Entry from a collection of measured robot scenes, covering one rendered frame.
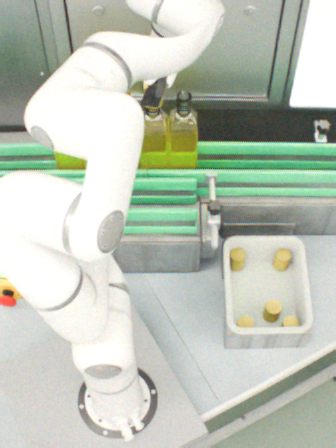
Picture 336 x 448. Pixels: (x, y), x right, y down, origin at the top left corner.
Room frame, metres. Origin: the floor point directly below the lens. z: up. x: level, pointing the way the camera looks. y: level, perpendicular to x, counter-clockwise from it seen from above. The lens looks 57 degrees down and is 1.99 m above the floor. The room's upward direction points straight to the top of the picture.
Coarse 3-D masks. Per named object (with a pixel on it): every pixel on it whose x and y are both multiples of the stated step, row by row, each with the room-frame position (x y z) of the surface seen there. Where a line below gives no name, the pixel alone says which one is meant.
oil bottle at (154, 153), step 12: (144, 120) 0.82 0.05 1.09; (156, 120) 0.81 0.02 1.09; (144, 132) 0.80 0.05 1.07; (156, 132) 0.80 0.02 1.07; (144, 144) 0.80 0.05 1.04; (156, 144) 0.80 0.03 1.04; (144, 156) 0.80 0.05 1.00; (156, 156) 0.80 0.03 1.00; (144, 168) 0.80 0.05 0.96; (156, 168) 0.80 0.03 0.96
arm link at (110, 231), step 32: (64, 64) 0.58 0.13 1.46; (96, 64) 0.57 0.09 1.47; (64, 96) 0.51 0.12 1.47; (96, 96) 0.50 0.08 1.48; (128, 96) 0.50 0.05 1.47; (32, 128) 0.49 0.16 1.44; (64, 128) 0.47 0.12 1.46; (96, 128) 0.46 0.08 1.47; (128, 128) 0.47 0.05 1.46; (96, 160) 0.43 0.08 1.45; (128, 160) 0.45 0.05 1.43; (96, 192) 0.40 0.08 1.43; (128, 192) 0.43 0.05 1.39; (64, 224) 0.38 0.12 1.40; (96, 224) 0.38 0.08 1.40; (96, 256) 0.36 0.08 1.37
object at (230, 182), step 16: (0, 176) 0.79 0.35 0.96; (64, 176) 0.79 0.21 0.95; (80, 176) 0.79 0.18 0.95; (144, 176) 0.79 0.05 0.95; (160, 176) 0.79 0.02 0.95; (176, 176) 0.79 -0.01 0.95; (192, 176) 0.79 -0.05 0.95; (224, 176) 0.79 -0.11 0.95; (240, 176) 0.79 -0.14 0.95; (256, 176) 0.79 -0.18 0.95; (272, 176) 0.79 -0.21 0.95; (288, 176) 0.79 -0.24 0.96; (304, 176) 0.79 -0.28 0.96; (320, 176) 0.79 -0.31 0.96; (208, 192) 0.79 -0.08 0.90; (224, 192) 0.79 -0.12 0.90; (240, 192) 0.79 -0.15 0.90; (256, 192) 0.79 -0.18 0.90; (272, 192) 0.79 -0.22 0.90; (288, 192) 0.79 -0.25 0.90; (304, 192) 0.79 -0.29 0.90; (320, 192) 0.79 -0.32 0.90
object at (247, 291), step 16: (240, 240) 0.70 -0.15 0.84; (256, 240) 0.70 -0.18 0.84; (272, 240) 0.70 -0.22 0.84; (288, 240) 0.70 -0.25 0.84; (224, 256) 0.66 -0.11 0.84; (256, 256) 0.70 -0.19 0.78; (272, 256) 0.70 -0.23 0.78; (304, 256) 0.66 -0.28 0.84; (224, 272) 0.63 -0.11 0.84; (240, 272) 0.66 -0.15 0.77; (256, 272) 0.66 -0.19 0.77; (272, 272) 0.66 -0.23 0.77; (288, 272) 0.66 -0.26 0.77; (304, 272) 0.62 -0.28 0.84; (240, 288) 0.63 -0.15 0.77; (256, 288) 0.62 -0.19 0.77; (272, 288) 0.62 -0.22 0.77; (288, 288) 0.62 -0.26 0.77; (304, 288) 0.59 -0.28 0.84; (240, 304) 0.59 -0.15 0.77; (256, 304) 0.59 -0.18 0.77; (288, 304) 0.59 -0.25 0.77; (304, 304) 0.55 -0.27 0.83; (256, 320) 0.55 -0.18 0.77; (304, 320) 0.52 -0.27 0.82
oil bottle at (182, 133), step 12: (192, 108) 0.85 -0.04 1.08; (180, 120) 0.81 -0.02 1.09; (192, 120) 0.82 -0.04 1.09; (168, 132) 0.81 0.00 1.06; (180, 132) 0.80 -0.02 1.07; (192, 132) 0.80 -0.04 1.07; (168, 144) 0.81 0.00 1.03; (180, 144) 0.80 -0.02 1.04; (192, 144) 0.80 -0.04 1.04; (168, 156) 0.81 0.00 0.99; (180, 156) 0.80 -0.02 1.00; (192, 156) 0.80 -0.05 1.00; (168, 168) 0.81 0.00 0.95; (180, 168) 0.80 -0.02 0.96; (192, 168) 0.80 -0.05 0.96
